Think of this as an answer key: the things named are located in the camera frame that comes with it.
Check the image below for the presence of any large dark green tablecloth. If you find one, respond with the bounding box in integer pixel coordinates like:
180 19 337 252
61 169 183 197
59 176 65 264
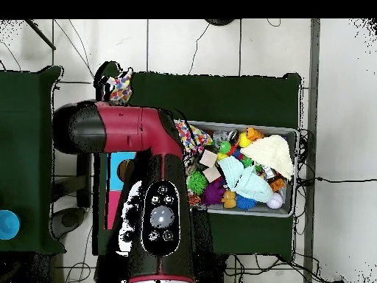
93 60 303 262

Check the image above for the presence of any mint green cloth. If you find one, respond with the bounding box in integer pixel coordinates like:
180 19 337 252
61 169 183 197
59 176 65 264
218 156 274 203

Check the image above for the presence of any dark green side tablecloth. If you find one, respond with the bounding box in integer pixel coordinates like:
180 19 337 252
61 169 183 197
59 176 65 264
0 65 66 255

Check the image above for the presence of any black stand bar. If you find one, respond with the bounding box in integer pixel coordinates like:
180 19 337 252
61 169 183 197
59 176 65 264
77 153 93 209

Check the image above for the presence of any purple spiky toy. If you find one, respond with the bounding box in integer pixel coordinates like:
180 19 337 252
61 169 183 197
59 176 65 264
201 177 226 206

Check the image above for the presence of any wooden box with three holes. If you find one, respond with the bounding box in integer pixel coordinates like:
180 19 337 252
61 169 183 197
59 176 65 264
104 151 137 231

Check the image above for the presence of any small polka dot napkin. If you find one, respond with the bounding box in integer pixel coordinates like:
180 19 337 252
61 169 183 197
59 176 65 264
102 66 134 106

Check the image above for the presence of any blue plastic cup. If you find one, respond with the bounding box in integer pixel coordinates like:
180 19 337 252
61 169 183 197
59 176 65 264
0 209 21 240

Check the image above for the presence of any cream knitted cloth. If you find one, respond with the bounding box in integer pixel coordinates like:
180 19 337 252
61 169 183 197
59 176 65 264
239 134 295 180

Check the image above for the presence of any black power cable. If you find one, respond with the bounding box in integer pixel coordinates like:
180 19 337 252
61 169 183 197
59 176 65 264
297 175 377 187

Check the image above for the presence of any plush tiger toy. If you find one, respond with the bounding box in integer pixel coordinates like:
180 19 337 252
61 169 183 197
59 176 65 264
187 191 202 206

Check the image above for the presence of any large polka dot napkin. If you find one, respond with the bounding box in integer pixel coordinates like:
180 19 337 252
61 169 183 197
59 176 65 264
175 119 214 157

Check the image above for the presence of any black metal rod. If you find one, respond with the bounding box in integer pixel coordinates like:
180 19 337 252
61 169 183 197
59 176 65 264
24 18 57 51

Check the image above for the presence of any green spiky ball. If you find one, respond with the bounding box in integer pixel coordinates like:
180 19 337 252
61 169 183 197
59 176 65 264
186 170 208 196

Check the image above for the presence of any plain wooden cube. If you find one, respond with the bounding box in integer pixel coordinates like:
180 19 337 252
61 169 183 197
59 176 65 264
199 149 219 169

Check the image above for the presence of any shallow clear mesh bin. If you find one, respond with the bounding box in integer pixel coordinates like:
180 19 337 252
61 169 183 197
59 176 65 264
176 119 300 218

